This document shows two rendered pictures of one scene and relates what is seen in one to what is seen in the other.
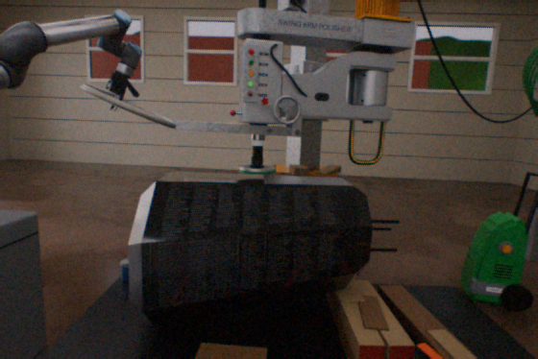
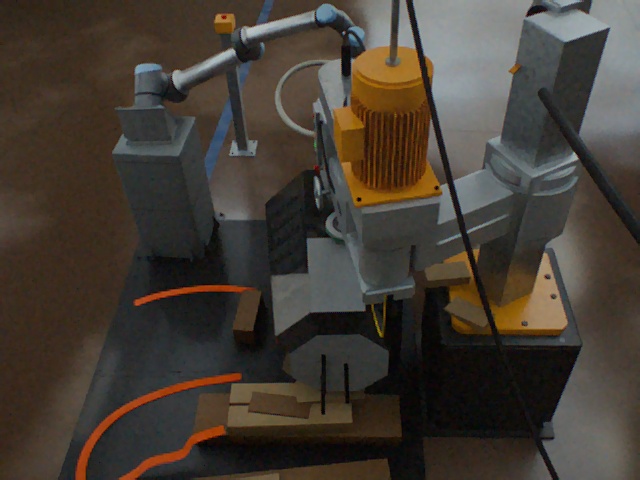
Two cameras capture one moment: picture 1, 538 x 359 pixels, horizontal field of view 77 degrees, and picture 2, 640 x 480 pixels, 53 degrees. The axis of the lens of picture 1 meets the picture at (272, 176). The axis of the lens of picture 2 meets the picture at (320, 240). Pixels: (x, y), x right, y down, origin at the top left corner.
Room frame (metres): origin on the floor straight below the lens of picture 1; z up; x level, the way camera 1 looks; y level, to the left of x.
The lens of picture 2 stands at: (1.95, -2.21, 3.02)
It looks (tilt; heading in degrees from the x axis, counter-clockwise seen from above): 44 degrees down; 95
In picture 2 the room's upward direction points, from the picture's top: 3 degrees counter-clockwise
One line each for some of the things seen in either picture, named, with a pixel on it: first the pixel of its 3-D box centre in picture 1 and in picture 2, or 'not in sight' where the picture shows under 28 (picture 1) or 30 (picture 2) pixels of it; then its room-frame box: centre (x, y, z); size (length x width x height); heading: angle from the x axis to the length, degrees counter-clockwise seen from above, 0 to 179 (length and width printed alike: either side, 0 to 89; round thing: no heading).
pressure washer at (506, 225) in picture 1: (500, 236); not in sight; (2.18, -1.54, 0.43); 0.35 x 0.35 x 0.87; 75
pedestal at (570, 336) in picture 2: not in sight; (489, 340); (2.62, -0.23, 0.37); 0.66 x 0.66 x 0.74; 0
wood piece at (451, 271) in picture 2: (298, 169); (446, 274); (2.36, -0.18, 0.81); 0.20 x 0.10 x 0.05; 8
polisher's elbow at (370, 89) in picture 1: (370, 89); (384, 250); (2.05, -0.56, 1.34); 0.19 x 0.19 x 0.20
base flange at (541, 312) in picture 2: (302, 170); (501, 288); (2.62, -0.23, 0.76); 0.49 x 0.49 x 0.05; 0
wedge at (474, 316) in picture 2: (328, 169); (469, 311); (2.45, -0.40, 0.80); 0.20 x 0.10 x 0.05; 139
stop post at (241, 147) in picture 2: not in sight; (234, 88); (1.06, 1.88, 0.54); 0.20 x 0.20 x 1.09; 0
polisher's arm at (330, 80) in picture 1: (328, 93); (363, 211); (1.98, -0.30, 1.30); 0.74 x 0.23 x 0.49; 103
